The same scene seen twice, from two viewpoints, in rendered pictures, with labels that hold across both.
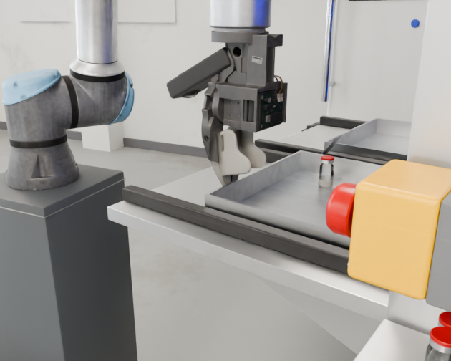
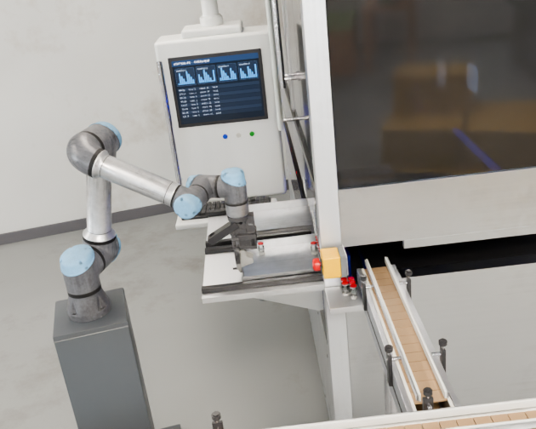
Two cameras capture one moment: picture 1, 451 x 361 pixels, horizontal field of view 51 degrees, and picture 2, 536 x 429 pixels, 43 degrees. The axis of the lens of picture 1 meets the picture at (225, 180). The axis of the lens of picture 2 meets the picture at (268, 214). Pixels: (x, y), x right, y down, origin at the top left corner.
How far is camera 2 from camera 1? 1.76 m
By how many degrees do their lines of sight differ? 35
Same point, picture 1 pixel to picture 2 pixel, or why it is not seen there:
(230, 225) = (259, 283)
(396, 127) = (253, 208)
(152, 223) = (229, 295)
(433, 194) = (338, 255)
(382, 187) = (328, 258)
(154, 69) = not seen: outside the picture
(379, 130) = not seen: hidden behind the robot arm
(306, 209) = (269, 267)
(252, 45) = (248, 220)
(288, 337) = (195, 357)
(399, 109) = not seen: hidden behind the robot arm
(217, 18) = (236, 214)
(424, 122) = (323, 237)
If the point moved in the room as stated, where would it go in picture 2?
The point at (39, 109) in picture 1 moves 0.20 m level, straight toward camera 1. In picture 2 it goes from (94, 271) to (139, 280)
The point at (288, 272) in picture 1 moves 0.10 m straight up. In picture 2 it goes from (290, 288) to (287, 261)
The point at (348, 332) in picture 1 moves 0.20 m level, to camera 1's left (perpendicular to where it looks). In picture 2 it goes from (303, 302) to (258, 327)
